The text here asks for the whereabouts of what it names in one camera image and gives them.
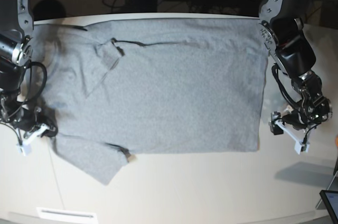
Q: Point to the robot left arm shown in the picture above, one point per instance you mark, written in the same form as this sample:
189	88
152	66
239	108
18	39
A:
281	26

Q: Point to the grey T-shirt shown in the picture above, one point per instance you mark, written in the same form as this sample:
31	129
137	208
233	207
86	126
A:
158	86

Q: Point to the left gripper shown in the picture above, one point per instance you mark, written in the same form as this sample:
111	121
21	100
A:
291	119

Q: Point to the white paper label strip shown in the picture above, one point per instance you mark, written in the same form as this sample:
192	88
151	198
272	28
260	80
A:
64	215

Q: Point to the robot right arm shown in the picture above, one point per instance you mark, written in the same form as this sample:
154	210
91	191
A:
17	25

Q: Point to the tablet with stand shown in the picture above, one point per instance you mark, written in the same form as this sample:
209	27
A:
328	200

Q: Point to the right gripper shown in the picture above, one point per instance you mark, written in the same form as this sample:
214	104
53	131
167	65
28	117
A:
29	121

